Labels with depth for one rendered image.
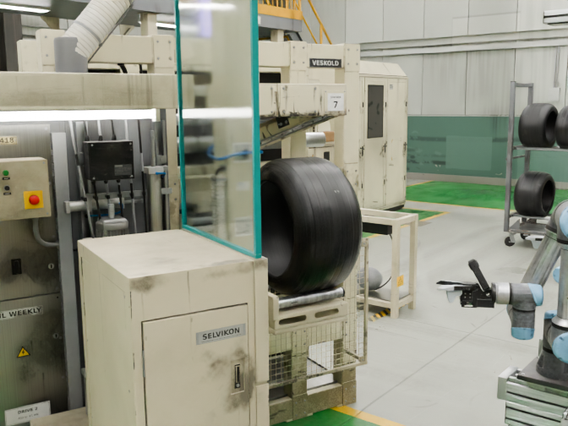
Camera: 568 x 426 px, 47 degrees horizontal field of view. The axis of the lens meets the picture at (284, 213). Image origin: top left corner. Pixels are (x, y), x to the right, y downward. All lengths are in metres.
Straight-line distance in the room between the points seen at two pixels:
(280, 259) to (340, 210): 0.55
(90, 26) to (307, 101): 0.99
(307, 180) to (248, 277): 0.83
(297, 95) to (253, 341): 1.39
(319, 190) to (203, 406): 1.04
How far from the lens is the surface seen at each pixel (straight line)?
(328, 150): 7.62
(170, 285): 1.73
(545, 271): 2.48
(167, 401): 1.83
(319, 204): 2.53
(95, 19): 2.64
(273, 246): 3.02
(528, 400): 2.65
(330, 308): 2.75
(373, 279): 5.46
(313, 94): 3.00
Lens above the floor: 1.69
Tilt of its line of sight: 10 degrees down
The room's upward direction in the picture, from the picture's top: 1 degrees counter-clockwise
